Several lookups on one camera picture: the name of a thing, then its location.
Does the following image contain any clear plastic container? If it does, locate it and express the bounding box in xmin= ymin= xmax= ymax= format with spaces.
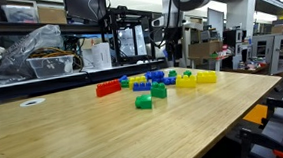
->
xmin=26 ymin=54 xmax=77 ymax=81

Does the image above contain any white cardboard box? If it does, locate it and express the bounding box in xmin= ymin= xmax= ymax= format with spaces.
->
xmin=90 ymin=41 xmax=114 ymax=71

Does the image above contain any yellow cable bundle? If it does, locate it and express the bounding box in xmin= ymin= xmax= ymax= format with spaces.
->
xmin=28 ymin=43 xmax=84 ymax=75

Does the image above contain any long blue toy block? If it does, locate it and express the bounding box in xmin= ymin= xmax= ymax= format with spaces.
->
xmin=132 ymin=80 xmax=152 ymax=93

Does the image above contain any black monitor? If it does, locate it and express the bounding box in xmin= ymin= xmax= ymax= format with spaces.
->
xmin=63 ymin=0 xmax=109 ymax=26

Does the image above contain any large brown cardboard box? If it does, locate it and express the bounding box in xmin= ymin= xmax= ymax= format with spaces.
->
xmin=187 ymin=40 xmax=225 ymax=61

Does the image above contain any chunky blue toy block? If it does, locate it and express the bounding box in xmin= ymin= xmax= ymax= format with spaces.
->
xmin=144 ymin=69 xmax=166 ymax=85

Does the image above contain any green toy block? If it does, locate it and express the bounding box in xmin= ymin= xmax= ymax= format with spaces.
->
xmin=182 ymin=69 xmax=193 ymax=78
xmin=149 ymin=80 xmax=168 ymax=100
xmin=134 ymin=93 xmax=154 ymax=111
xmin=120 ymin=79 xmax=131 ymax=89
xmin=167 ymin=69 xmax=178 ymax=78

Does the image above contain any clear plastic bag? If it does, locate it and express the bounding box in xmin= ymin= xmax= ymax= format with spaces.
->
xmin=0 ymin=22 xmax=67 ymax=86

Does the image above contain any black 3D printer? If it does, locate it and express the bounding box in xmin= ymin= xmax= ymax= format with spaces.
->
xmin=99 ymin=3 xmax=158 ymax=68

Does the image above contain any yellow toy block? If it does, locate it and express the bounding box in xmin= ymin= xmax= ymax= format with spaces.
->
xmin=195 ymin=70 xmax=218 ymax=85
xmin=174 ymin=73 xmax=198 ymax=90
xmin=127 ymin=75 xmax=148 ymax=90

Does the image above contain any grey cabinet with doors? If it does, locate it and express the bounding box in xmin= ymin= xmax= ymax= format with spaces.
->
xmin=250 ymin=33 xmax=283 ymax=77

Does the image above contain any small white table grommet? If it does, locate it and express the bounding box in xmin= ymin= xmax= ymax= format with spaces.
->
xmin=19 ymin=97 xmax=47 ymax=109

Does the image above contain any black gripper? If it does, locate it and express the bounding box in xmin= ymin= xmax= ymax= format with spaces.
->
xmin=163 ymin=26 xmax=186 ymax=68

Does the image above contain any wide blue toy block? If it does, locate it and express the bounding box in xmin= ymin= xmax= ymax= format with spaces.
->
xmin=160 ymin=76 xmax=178 ymax=87

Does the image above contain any grey plastic bin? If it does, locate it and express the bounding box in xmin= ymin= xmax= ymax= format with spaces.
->
xmin=0 ymin=1 xmax=40 ymax=27

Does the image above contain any orange floor mat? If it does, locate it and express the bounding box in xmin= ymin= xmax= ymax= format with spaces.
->
xmin=242 ymin=102 xmax=270 ymax=127

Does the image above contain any small blue toy block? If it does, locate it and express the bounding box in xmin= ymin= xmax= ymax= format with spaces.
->
xmin=117 ymin=74 xmax=130 ymax=84

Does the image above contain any red toy block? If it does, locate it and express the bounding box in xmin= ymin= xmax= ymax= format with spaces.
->
xmin=95 ymin=78 xmax=123 ymax=98

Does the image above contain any white side bench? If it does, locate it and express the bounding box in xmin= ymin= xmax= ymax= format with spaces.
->
xmin=0 ymin=57 xmax=170 ymax=100

